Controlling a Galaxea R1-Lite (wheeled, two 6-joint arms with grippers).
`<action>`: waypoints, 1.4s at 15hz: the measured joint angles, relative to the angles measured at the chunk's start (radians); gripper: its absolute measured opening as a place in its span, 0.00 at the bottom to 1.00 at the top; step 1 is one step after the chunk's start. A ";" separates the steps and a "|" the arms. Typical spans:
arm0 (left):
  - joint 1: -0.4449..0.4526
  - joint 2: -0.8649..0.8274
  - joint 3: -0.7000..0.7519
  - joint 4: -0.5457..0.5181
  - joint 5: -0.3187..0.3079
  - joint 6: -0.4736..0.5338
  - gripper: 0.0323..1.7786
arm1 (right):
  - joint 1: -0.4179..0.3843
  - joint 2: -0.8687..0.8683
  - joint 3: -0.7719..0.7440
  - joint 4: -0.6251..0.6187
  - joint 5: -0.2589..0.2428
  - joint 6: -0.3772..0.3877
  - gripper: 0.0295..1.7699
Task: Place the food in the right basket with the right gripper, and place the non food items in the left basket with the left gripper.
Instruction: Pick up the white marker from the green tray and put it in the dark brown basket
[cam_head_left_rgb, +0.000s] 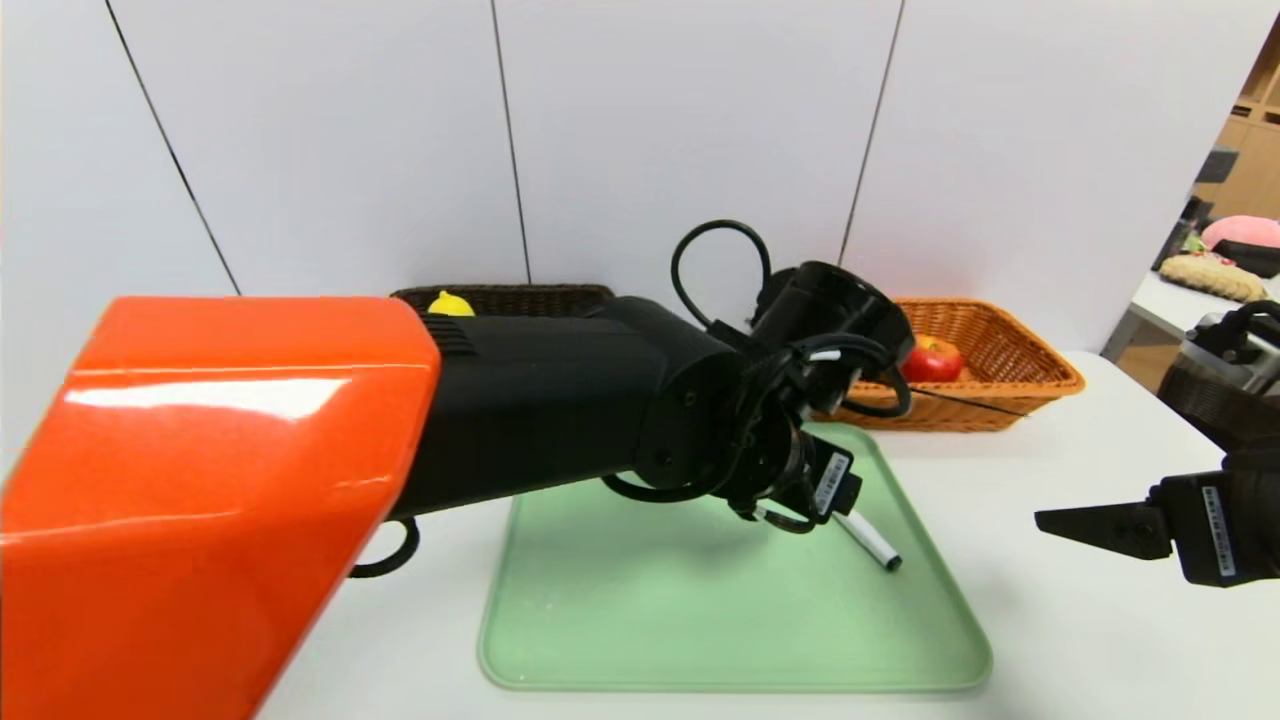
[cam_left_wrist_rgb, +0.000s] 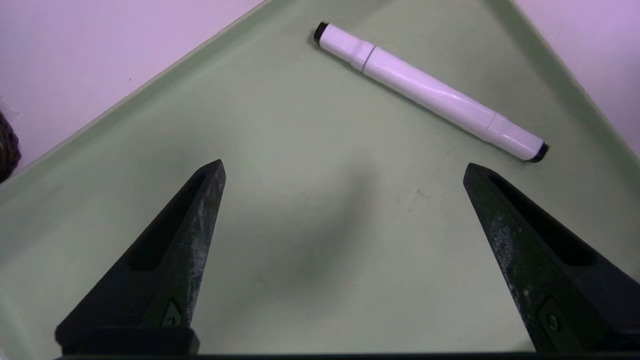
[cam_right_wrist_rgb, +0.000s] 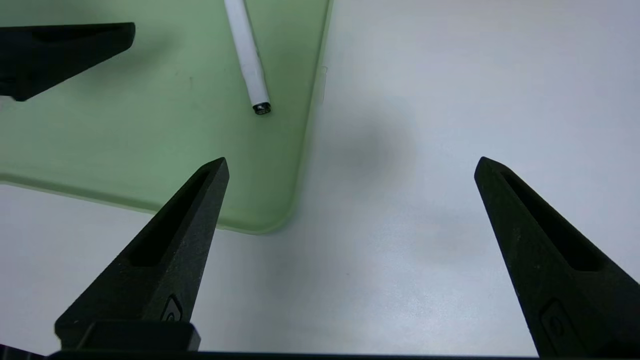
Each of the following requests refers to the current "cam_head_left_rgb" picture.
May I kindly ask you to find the orange wicker basket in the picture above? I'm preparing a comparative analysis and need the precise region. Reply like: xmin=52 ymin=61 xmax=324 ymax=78
xmin=815 ymin=297 xmax=1086 ymax=433

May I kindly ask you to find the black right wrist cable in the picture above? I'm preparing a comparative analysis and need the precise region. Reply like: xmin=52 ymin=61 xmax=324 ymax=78
xmin=1195 ymin=300 xmax=1280 ymax=361

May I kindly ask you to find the white side table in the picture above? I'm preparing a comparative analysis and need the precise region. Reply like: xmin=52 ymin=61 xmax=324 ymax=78
xmin=1098 ymin=272 xmax=1280 ymax=393

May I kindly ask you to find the pink plush toy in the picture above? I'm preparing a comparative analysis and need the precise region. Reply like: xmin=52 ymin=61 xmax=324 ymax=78
xmin=1198 ymin=218 xmax=1280 ymax=253

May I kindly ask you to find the black left wrist cable loop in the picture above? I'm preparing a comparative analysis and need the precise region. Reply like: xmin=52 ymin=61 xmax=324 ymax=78
xmin=670 ymin=220 xmax=773 ymax=326

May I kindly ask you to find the white marker pen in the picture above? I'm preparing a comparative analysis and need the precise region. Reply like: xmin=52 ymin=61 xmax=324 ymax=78
xmin=835 ymin=510 xmax=903 ymax=573

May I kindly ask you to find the beige woven pouch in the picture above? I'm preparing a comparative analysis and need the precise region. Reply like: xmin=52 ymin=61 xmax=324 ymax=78
xmin=1157 ymin=256 xmax=1268 ymax=308

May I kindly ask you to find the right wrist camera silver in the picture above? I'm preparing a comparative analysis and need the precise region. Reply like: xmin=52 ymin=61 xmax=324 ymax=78
xmin=1180 ymin=335 xmax=1280 ymax=396

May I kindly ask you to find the light green plastic tray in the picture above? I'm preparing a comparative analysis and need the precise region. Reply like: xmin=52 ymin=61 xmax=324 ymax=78
xmin=478 ymin=422 xmax=994 ymax=693

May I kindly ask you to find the wooden shelf unit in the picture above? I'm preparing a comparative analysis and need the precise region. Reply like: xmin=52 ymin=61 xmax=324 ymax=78
xmin=1205 ymin=10 xmax=1280 ymax=223

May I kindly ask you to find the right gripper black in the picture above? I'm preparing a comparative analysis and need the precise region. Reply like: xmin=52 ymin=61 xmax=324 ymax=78
xmin=1034 ymin=468 xmax=1280 ymax=588

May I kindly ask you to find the thin black wire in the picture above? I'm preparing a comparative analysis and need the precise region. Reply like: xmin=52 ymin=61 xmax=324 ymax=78
xmin=908 ymin=386 xmax=1031 ymax=417

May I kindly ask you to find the red yellow apple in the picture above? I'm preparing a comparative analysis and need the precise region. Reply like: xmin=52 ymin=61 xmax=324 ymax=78
xmin=900 ymin=335 xmax=966 ymax=384

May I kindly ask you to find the dark brown wicker basket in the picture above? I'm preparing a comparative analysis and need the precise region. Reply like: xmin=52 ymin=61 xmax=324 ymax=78
xmin=390 ymin=285 xmax=616 ymax=319

